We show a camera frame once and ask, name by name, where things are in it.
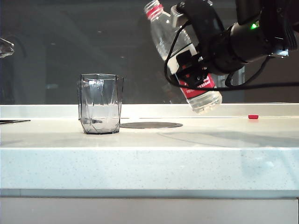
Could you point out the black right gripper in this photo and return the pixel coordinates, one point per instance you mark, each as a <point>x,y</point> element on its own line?
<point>219,51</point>

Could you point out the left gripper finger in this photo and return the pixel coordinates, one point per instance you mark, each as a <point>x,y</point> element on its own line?
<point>5,49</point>

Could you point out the clear plastic water bottle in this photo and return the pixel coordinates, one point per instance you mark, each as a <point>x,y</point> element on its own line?
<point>163,39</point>

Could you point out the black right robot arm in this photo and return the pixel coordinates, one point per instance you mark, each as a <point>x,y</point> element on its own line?
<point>261,35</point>

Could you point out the red plastic bottle cap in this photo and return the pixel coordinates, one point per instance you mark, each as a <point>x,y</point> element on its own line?
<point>253,117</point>

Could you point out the faceted grey transparent mug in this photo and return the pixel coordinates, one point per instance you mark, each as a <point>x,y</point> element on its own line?
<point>100,105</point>

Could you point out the dark glass window pane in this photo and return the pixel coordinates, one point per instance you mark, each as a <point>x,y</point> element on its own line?
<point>70,46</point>

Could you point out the black rectangular sink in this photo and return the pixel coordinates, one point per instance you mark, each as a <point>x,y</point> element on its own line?
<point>14,121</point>

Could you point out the black round flat disc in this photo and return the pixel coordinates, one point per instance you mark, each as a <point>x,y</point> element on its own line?
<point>151,125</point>

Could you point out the white cabinet front panel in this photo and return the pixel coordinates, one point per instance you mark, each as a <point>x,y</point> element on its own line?
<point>140,210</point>

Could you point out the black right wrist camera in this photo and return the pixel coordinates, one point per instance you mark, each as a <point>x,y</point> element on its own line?
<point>191,67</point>

